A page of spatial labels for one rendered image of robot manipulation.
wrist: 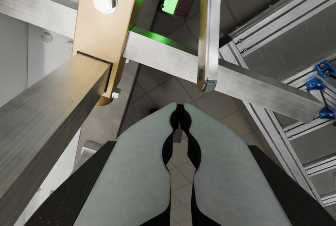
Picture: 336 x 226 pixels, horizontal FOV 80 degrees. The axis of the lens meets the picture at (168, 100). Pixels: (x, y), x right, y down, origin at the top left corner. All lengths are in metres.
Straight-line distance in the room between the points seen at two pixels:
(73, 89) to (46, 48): 0.35
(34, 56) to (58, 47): 0.06
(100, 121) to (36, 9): 0.26
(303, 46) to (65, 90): 0.92
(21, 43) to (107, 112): 0.22
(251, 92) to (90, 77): 0.18
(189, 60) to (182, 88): 0.94
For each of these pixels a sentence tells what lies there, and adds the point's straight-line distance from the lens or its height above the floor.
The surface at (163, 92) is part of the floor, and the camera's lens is 1.17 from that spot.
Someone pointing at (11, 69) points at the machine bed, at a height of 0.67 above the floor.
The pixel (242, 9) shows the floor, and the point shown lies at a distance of 1.08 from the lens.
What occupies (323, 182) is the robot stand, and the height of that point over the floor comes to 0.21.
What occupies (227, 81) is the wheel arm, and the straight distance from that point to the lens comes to 0.24.
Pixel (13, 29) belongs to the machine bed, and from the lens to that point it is 0.48.
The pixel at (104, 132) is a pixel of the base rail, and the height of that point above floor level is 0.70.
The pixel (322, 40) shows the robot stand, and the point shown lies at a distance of 1.02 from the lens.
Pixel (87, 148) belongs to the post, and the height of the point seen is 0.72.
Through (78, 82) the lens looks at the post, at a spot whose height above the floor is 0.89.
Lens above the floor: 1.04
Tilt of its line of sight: 60 degrees down
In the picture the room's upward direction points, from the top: 175 degrees counter-clockwise
